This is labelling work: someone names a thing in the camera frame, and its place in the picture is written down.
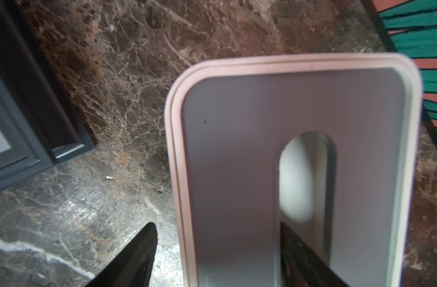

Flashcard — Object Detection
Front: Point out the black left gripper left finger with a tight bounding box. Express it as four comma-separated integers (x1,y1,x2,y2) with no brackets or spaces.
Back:
87,222,157,287

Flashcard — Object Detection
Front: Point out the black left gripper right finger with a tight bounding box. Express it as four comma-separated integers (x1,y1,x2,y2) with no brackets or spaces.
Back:
281,222,348,287

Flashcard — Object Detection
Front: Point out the white box grey lid back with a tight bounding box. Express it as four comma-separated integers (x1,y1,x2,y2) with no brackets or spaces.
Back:
165,53,422,287

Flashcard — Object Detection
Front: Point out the black white checkerboard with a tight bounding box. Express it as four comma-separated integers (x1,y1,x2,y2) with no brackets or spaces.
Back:
0,1,95,191

